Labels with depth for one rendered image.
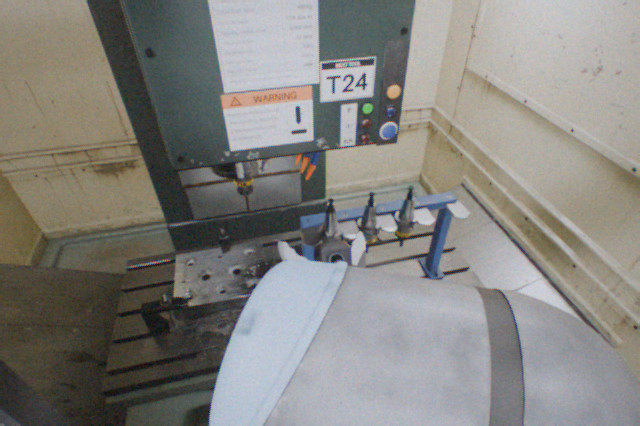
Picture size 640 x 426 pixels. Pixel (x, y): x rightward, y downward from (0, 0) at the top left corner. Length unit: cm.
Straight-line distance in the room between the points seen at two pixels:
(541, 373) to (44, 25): 177
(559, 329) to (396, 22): 58
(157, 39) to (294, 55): 21
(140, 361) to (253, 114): 84
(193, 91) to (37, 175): 150
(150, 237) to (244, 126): 150
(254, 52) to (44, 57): 127
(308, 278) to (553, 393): 12
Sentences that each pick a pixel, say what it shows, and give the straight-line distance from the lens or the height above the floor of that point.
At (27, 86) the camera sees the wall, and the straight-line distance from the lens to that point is 191.
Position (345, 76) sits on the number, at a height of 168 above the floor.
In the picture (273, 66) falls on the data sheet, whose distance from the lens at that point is 67.
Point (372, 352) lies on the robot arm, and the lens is 19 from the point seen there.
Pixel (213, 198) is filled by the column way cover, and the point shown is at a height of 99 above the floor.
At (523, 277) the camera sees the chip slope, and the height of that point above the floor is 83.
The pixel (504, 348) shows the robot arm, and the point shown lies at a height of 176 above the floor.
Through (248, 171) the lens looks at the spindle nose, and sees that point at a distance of 91.
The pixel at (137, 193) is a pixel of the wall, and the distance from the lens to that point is 207.
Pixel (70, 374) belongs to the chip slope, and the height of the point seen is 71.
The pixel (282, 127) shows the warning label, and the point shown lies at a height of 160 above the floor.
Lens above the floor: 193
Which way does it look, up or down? 40 degrees down
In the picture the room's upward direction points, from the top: 1 degrees counter-clockwise
